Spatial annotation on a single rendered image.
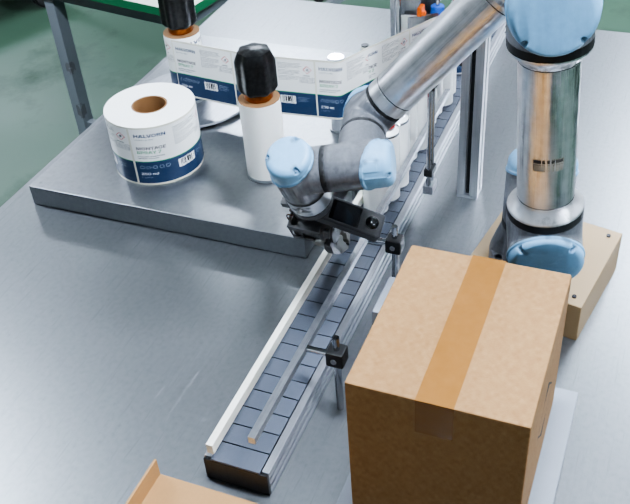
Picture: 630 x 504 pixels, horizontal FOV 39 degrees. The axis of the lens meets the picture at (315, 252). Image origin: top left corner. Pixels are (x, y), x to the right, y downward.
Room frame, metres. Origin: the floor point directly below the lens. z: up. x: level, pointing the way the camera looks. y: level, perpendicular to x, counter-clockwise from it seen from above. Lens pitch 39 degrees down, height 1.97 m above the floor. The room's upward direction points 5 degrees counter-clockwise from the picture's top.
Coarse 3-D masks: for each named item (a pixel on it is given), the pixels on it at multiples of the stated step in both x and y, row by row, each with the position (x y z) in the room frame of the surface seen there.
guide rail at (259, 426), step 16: (448, 96) 1.81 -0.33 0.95; (416, 144) 1.60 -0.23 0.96; (400, 176) 1.48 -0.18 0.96; (384, 208) 1.38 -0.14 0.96; (352, 256) 1.24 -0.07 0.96; (336, 288) 1.16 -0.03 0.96; (320, 320) 1.08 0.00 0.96; (304, 336) 1.05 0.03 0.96; (304, 352) 1.02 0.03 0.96; (288, 368) 0.98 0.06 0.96; (288, 384) 0.96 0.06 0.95; (272, 400) 0.92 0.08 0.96; (256, 432) 0.86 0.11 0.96
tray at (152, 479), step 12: (156, 468) 0.89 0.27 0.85; (144, 480) 0.86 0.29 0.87; (156, 480) 0.89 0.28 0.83; (168, 480) 0.88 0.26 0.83; (180, 480) 0.88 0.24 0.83; (132, 492) 0.84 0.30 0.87; (144, 492) 0.86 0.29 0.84; (156, 492) 0.86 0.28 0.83; (168, 492) 0.86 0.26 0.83; (180, 492) 0.86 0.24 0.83; (192, 492) 0.86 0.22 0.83; (204, 492) 0.86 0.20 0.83; (216, 492) 0.85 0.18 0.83
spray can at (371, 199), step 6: (366, 192) 1.47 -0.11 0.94; (372, 192) 1.47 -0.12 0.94; (378, 192) 1.46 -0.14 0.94; (384, 192) 1.47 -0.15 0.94; (366, 198) 1.47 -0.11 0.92; (372, 198) 1.47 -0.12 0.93; (378, 198) 1.46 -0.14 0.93; (366, 204) 1.47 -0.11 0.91; (372, 204) 1.47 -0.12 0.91; (378, 204) 1.46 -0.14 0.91; (372, 210) 1.47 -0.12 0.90
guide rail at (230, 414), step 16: (320, 256) 1.31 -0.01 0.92; (320, 272) 1.28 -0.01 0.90; (304, 288) 1.22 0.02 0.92; (288, 320) 1.14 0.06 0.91; (272, 336) 1.10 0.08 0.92; (272, 352) 1.08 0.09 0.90; (256, 368) 1.03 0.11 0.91; (240, 400) 0.97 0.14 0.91; (224, 416) 0.93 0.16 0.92; (224, 432) 0.91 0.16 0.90; (208, 448) 0.88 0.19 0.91
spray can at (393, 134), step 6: (396, 126) 1.54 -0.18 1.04; (390, 132) 1.51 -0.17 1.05; (396, 132) 1.52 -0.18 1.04; (390, 138) 1.51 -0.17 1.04; (396, 138) 1.51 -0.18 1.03; (396, 144) 1.51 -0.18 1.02; (396, 150) 1.51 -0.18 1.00; (396, 156) 1.51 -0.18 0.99; (396, 162) 1.51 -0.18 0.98; (396, 168) 1.51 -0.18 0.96; (396, 192) 1.51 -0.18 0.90; (396, 198) 1.51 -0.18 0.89
